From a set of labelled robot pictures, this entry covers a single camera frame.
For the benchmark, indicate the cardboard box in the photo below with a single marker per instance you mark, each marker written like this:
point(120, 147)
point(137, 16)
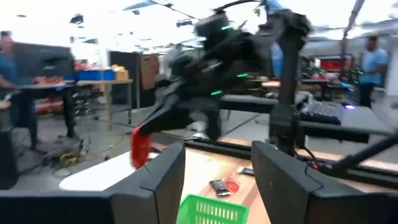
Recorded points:
point(122, 74)

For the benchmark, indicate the grey desk with keyboard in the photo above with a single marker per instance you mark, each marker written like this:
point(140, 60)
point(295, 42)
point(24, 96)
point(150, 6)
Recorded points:
point(363, 119)

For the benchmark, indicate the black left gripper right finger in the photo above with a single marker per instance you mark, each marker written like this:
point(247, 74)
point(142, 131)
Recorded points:
point(326, 208)

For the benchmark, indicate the black diagonal frame strut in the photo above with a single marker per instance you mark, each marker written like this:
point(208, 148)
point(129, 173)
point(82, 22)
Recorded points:
point(357, 154)

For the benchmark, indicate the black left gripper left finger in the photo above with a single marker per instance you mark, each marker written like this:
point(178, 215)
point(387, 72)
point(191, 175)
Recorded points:
point(93, 208)

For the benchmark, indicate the green plastic basket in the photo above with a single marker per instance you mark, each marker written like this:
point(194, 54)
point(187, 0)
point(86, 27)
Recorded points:
point(211, 211)

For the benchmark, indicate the grey desk top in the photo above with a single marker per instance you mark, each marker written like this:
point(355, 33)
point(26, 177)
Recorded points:
point(248, 104)

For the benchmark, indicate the person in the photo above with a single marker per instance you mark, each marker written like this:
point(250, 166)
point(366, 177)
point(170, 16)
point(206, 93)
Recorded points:
point(373, 65)
point(7, 62)

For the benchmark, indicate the red KitKat mini bar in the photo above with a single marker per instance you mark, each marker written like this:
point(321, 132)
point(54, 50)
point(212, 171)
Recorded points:
point(140, 149)

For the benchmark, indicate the clear red candy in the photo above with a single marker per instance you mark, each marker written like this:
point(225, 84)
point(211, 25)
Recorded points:
point(233, 185)

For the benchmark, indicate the wooden background table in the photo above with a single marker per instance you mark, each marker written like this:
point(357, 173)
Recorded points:
point(105, 82)

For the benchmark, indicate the black background desk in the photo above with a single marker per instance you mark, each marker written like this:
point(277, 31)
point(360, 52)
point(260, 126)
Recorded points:
point(46, 87)

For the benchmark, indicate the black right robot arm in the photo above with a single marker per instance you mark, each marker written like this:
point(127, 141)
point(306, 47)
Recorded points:
point(289, 77)

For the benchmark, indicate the black mat with striped edge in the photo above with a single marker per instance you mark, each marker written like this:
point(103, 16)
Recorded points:
point(158, 147)

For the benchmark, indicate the white plastic bin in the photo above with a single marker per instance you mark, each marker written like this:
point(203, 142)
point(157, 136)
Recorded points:
point(93, 174)

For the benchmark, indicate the black backlit keyboard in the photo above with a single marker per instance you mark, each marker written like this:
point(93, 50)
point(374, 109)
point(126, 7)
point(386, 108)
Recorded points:
point(321, 112)

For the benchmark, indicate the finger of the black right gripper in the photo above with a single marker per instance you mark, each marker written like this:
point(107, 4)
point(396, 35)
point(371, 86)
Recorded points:
point(168, 119)
point(169, 95)

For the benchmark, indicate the small red tag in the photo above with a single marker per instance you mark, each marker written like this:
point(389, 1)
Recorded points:
point(315, 166)

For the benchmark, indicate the large black monitor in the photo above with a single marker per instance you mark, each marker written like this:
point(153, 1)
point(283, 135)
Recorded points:
point(43, 59)

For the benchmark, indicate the dark chocolate mini bar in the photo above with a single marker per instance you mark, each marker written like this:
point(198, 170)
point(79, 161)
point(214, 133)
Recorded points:
point(245, 171)
point(220, 187)

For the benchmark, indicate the black partition panel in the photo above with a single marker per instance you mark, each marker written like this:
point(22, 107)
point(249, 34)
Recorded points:
point(124, 77)

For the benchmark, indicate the blue storage bin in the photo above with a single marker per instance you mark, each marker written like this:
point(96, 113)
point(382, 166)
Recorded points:
point(93, 75)

